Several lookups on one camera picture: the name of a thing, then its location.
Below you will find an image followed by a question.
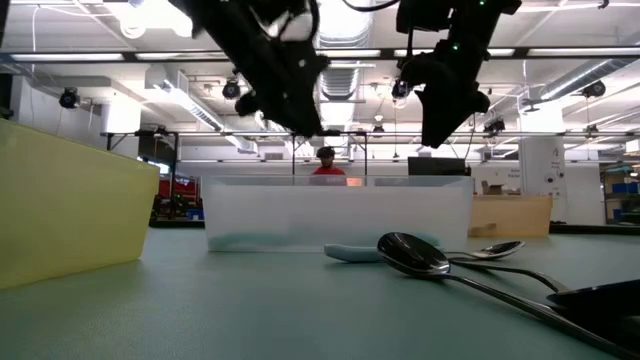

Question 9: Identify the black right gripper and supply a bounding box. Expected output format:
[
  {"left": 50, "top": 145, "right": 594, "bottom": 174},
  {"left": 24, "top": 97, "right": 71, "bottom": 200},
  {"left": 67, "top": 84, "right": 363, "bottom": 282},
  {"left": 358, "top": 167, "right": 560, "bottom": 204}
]
[{"left": 399, "top": 39, "right": 494, "bottom": 147}]

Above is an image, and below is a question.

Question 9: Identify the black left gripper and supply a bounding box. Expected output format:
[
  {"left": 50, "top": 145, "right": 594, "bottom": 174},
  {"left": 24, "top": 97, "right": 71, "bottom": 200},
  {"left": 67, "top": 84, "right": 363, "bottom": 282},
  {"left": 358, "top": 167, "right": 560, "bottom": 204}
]
[{"left": 227, "top": 34, "right": 331, "bottom": 137}]

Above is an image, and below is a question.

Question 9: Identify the black metal spoon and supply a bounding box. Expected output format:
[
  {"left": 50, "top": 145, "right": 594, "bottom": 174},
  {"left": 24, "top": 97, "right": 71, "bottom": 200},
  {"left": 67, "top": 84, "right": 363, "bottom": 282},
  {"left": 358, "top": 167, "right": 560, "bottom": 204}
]
[
  {"left": 447, "top": 257, "right": 640, "bottom": 346},
  {"left": 376, "top": 231, "right": 640, "bottom": 360}
]

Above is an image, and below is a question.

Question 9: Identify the light blue handled spoon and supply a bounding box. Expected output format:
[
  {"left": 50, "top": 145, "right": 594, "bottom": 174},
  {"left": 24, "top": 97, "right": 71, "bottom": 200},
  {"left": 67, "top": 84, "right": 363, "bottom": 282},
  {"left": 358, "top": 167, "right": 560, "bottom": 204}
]
[{"left": 323, "top": 239, "right": 526, "bottom": 265}]

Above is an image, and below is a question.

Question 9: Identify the black distant monitor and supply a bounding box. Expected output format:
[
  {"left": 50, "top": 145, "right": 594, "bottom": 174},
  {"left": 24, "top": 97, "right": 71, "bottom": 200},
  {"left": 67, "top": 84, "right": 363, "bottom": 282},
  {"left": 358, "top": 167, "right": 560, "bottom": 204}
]
[{"left": 407, "top": 156, "right": 472, "bottom": 177}]

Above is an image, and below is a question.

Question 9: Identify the person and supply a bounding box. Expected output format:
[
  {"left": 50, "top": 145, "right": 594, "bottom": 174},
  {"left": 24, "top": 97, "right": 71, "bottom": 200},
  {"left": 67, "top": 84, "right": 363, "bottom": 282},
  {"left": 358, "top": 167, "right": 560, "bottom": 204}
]
[{"left": 312, "top": 145, "right": 348, "bottom": 177}]

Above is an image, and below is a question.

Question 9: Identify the white pillar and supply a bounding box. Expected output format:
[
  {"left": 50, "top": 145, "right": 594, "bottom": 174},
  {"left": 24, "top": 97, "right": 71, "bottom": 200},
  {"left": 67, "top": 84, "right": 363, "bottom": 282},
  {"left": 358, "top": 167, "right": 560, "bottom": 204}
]
[{"left": 519, "top": 107, "right": 566, "bottom": 224}]

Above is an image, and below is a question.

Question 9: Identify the clear plastic bin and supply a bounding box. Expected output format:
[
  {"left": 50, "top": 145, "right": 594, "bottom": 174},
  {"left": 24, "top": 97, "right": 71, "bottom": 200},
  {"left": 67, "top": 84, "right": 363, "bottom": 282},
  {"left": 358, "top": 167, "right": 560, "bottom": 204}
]
[{"left": 201, "top": 174, "right": 475, "bottom": 254}]

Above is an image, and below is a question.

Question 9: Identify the orange plastic bin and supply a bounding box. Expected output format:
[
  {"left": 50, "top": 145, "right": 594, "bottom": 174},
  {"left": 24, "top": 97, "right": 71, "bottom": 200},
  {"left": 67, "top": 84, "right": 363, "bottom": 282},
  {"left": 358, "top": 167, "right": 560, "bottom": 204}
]
[{"left": 468, "top": 194, "right": 555, "bottom": 239}]

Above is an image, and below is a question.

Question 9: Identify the red storage rack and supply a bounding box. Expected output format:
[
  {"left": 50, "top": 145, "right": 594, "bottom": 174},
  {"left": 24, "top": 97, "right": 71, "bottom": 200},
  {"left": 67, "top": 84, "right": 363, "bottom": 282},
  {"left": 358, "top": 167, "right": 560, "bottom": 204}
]
[{"left": 158, "top": 177, "right": 204, "bottom": 221}]

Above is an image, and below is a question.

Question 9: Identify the dark distant screen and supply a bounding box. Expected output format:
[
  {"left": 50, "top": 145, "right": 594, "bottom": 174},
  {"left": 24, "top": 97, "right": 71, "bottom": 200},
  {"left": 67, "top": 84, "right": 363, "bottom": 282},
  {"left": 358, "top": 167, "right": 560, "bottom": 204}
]
[{"left": 138, "top": 132, "right": 177, "bottom": 166}]

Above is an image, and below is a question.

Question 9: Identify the black overhead crossbar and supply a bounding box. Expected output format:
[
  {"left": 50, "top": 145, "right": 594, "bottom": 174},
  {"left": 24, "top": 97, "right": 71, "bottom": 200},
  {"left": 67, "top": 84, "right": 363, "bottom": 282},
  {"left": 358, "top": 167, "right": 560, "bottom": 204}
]
[{"left": 0, "top": 47, "right": 640, "bottom": 64}]

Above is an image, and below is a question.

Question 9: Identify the shelf with blue boxes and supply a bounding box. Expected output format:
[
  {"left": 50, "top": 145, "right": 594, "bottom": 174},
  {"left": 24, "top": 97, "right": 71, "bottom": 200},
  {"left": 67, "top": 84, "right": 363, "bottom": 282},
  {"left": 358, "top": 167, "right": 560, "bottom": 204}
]
[{"left": 602, "top": 164, "right": 640, "bottom": 225}]

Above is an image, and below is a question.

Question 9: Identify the green table mat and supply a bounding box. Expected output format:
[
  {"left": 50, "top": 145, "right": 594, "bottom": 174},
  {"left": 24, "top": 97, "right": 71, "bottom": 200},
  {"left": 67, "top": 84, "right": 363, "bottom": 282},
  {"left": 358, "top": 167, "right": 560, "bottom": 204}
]
[{"left": 0, "top": 224, "right": 640, "bottom": 360}]

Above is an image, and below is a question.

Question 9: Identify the yellow plastic bin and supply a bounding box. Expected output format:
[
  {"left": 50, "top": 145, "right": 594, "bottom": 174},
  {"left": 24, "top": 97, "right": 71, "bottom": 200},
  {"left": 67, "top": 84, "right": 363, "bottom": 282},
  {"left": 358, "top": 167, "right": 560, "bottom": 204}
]
[{"left": 0, "top": 118, "right": 161, "bottom": 291}]

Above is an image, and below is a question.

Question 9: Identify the black distant rig frame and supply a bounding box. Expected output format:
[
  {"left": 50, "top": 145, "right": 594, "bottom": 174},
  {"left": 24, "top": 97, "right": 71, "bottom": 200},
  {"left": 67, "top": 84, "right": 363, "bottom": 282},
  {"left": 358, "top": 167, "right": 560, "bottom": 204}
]
[{"left": 102, "top": 129, "right": 640, "bottom": 177}]

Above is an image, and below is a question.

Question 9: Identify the round silver ventilation duct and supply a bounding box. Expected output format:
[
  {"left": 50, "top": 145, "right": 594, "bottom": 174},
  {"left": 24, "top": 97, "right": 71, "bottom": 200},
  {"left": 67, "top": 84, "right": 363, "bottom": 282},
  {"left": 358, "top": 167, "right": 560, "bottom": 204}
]
[{"left": 315, "top": 0, "right": 377, "bottom": 157}]

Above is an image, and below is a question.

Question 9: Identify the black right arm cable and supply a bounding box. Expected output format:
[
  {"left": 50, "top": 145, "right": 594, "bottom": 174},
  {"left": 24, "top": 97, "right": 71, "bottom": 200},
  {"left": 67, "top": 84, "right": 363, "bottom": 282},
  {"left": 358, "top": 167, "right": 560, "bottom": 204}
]
[{"left": 342, "top": 0, "right": 401, "bottom": 14}]

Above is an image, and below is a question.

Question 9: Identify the slanted silver ceiling duct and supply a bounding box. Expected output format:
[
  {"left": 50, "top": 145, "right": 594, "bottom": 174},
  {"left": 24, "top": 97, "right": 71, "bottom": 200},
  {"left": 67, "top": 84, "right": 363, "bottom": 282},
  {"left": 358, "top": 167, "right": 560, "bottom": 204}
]
[{"left": 539, "top": 57, "right": 640, "bottom": 101}]

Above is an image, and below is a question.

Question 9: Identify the black aluminium table frame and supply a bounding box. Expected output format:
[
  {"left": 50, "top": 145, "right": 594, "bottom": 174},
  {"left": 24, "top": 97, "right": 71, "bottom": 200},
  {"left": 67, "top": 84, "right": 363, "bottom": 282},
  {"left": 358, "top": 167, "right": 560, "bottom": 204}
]
[{"left": 149, "top": 218, "right": 640, "bottom": 236}]

